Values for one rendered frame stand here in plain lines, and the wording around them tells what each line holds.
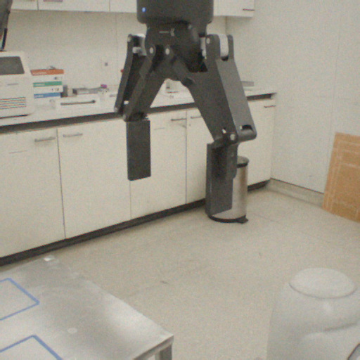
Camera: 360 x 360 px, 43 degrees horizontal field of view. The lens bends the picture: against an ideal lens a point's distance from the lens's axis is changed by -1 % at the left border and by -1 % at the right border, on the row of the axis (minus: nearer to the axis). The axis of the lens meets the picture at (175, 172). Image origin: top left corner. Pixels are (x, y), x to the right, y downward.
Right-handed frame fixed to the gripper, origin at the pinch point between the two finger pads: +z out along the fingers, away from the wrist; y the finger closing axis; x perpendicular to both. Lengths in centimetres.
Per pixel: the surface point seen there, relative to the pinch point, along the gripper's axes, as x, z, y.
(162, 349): -12.8, 39.6, 19.6
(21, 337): 7, 38, 37
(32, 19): -101, -25, 282
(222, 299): -124, 120, 113
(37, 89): -91, 20, 259
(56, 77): -105, 13, 259
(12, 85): -61, 12, 219
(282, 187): -289, 116, 205
